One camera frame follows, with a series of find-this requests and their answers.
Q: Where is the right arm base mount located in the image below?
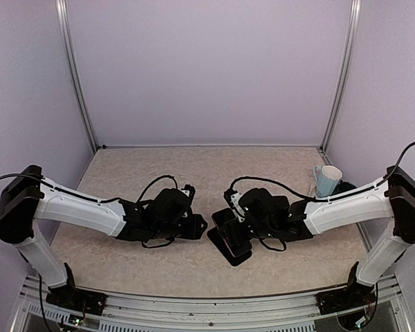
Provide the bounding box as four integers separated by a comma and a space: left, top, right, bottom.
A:
315, 261, 377, 315

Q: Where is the black smartphone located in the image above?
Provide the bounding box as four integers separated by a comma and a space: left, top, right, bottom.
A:
212, 207, 252, 258

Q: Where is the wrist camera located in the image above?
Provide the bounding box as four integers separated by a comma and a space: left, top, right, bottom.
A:
223, 188, 245, 223
180, 184, 196, 204

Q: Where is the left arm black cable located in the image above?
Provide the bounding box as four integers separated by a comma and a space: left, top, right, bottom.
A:
0, 174, 179, 239

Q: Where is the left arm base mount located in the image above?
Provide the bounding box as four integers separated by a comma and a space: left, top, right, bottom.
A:
46, 263, 107, 316

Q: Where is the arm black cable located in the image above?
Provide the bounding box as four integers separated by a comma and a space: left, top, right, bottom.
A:
224, 138, 415, 205
0, 174, 179, 239

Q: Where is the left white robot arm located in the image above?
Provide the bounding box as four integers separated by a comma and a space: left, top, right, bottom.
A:
0, 165, 208, 308

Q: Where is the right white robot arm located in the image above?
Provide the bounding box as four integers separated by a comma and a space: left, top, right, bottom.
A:
212, 166, 415, 307

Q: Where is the aluminium frame post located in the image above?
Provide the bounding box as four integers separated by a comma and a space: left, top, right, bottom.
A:
55, 0, 99, 154
320, 0, 362, 155

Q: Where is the right aluminium frame post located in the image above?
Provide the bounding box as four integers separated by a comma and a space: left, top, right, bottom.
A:
320, 0, 362, 155

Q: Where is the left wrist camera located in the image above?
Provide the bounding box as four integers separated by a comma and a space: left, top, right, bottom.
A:
180, 184, 196, 204

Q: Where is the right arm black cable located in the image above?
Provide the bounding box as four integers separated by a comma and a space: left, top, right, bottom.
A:
224, 138, 415, 205

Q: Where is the black phone case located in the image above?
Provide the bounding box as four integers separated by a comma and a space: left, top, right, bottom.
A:
273, 196, 290, 215
207, 228, 252, 267

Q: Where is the blue cup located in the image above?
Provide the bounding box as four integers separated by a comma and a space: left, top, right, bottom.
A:
313, 165, 342, 198

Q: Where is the left aluminium frame post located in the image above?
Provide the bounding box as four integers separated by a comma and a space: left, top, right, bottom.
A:
55, 0, 99, 154

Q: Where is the front aluminium rail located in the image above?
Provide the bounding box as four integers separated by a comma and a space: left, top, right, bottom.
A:
12, 275, 414, 332

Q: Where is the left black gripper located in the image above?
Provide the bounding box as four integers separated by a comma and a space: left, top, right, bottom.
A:
152, 213, 208, 240

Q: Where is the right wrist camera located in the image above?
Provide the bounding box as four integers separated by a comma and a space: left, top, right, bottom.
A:
223, 188, 245, 223

